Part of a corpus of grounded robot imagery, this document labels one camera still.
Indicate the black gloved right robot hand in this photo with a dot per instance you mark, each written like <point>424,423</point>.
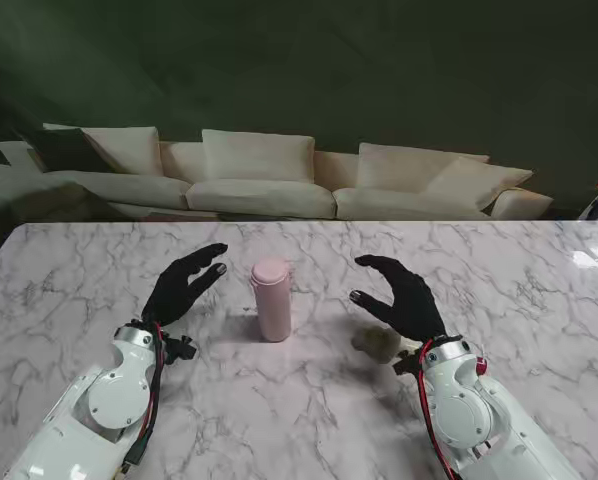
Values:
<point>411,310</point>

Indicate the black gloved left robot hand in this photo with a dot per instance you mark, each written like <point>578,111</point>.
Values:
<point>171,295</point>

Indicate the pink thermos lid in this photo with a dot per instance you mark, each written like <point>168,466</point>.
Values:
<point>270,272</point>

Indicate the pink thermos body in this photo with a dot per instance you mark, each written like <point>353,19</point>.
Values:
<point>274,315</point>

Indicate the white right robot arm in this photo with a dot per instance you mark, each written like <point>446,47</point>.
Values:
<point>459,415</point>

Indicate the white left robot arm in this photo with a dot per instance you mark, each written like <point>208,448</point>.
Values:
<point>114,395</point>

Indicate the cream fabric sofa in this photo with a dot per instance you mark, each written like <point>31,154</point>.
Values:
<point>259,197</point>

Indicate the cream sofa cushion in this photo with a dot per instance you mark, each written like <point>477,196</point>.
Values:
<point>399,165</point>
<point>129,150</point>
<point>479,182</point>
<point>256,155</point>

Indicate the dark brown sofa cushion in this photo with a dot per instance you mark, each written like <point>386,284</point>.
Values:
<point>66,150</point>

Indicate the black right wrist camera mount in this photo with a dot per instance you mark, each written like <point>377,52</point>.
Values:
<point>406,362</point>

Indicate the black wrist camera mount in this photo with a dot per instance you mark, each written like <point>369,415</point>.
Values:
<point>181,347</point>
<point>406,362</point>

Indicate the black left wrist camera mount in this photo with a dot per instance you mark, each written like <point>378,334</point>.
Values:
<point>181,347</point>

